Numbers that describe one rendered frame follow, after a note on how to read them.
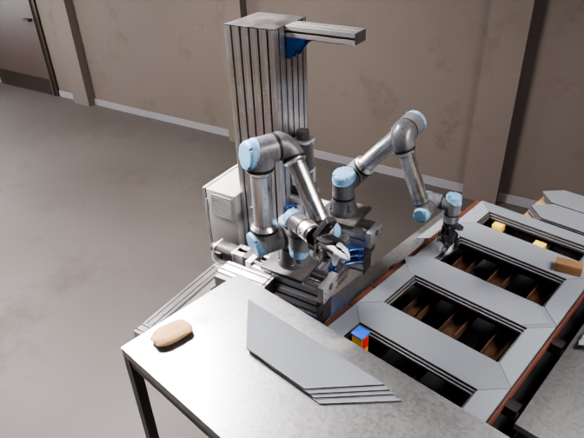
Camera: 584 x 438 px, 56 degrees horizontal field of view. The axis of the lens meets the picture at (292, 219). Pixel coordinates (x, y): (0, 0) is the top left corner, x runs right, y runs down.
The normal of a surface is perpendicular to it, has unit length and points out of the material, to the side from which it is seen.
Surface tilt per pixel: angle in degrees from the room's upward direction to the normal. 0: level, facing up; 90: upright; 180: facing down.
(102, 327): 0
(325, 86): 90
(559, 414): 0
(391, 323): 0
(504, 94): 90
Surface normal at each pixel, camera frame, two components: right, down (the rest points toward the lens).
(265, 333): -0.04, -0.84
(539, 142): -0.53, 0.47
